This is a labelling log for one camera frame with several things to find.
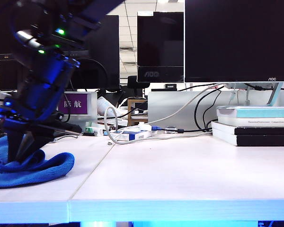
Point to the metal partition clamp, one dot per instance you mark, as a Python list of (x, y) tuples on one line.
[(171, 130)]

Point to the black spine white book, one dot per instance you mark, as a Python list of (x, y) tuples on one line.
[(262, 140), (262, 131)]

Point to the purple name label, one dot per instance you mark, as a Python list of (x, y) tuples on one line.
[(75, 104)]

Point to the black AOC monitor white frame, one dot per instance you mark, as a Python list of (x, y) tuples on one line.
[(239, 40)]

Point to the silver frame monitor stand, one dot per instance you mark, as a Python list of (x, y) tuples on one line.
[(274, 93)]

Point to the white printed bottle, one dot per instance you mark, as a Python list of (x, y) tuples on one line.
[(104, 105)]

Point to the blue microfibre rag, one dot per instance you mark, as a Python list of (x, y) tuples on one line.
[(38, 172)]

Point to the long white green box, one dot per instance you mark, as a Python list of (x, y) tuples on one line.
[(90, 130)]

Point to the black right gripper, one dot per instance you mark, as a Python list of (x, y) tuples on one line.
[(45, 94)]

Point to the blue white medicine box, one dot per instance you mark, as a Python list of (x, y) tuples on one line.
[(132, 136)]

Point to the glossy black AOC monitor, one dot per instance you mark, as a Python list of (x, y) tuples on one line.
[(159, 40)]

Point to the wooden desk shelf riser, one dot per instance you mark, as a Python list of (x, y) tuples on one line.
[(130, 113)]

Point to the white book with small print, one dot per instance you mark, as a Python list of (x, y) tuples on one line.
[(239, 122)]

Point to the white video adapter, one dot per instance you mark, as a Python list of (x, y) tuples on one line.
[(144, 127)]

